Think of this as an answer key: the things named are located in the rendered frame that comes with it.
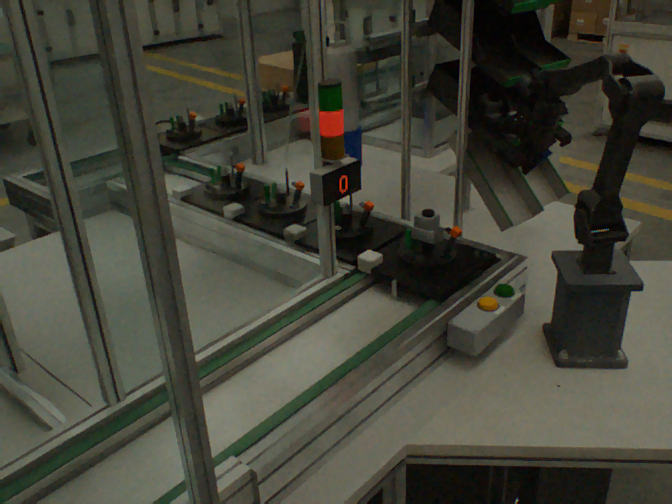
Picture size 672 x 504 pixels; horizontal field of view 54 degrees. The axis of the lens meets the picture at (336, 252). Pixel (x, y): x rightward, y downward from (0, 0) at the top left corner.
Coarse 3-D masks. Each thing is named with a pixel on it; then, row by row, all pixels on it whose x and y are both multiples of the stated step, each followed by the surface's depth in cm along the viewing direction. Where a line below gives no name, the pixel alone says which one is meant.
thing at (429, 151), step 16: (432, 0) 228; (432, 48) 236; (432, 64) 238; (432, 96) 244; (432, 112) 248; (432, 128) 250; (368, 144) 272; (384, 144) 267; (400, 144) 262; (432, 144) 253; (448, 144) 262
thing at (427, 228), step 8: (416, 216) 153; (424, 216) 152; (432, 216) 152; (416, 224) 154; (424, 224) 152; (432, 224) 152; (416, 232) 155; (424, 232) 153; (432, 232) 152; (440, 232) 154; (424, 240) 154; (432, 240) 153
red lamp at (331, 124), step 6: (324, 114) 134; (330, 114) 134; (336, 114) 134; (342, 114) 135; (324, 120) 135; (330, 120) 134; (336, 120) 134; (342, 120) 136; (324, 126) 135; (330, 126) 135; (336, 126) 135; (342, 126) 136; (324, 132) 136; (330, 132) 135; (336, 132) 136; (342, 132) 137
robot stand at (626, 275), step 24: (576, 264) 135; (624, 264) 134; (576, 288) 128; (600, 288) 128; (624, 288) 127; (552, 312) 144; (576, 312) 132; (600, 312) 131; (624, 312) 132; (552, 336) 143; (576, 336) 134; (600, 336) 134; (576, 360) 136; (600, 360) 136; (624, 360) 136
